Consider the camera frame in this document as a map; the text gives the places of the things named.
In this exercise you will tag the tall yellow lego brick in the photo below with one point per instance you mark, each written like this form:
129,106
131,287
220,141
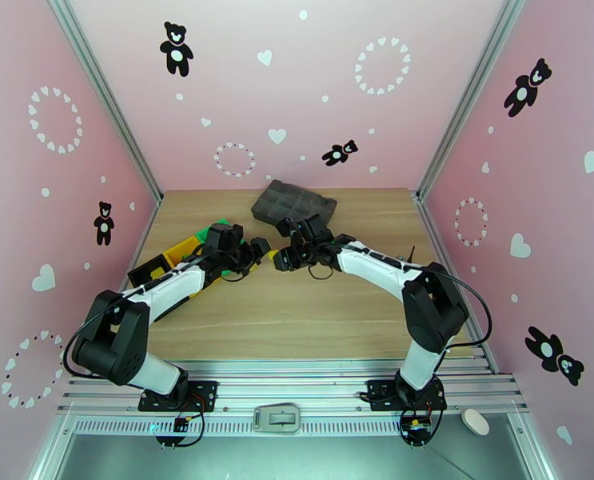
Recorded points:
274,254

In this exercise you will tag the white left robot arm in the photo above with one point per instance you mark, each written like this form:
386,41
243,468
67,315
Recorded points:
171,288

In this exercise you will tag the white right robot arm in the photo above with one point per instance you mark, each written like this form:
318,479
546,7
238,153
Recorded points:
376,258

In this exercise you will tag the dark translucent organizer box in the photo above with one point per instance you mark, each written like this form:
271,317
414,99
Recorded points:
276,201

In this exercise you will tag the yellow plastic bin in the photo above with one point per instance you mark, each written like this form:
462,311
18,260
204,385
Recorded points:
179,249

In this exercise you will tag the black plastic bin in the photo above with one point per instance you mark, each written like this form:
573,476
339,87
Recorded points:
149,271

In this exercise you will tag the grey plastic device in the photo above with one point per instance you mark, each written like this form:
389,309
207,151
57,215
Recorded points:
276,418

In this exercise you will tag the small black controller board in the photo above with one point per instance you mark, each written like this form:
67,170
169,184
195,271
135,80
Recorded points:
416,426
180,423

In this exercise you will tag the white oval object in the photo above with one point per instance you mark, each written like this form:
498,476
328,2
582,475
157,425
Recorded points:
475,422

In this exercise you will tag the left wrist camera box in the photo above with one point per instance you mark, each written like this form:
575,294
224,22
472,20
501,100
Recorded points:
225,238

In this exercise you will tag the aluminium table side rail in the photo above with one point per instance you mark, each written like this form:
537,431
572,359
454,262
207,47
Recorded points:
435,233
149,226

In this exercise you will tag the aluminium front rail platform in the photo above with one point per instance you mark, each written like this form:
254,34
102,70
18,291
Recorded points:
301,383

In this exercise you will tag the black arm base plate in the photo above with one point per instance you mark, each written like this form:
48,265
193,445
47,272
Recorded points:
376,393
201,393

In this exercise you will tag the aluminium frame post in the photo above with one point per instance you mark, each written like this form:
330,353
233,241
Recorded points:
526,446
472,93
52,446
105,93

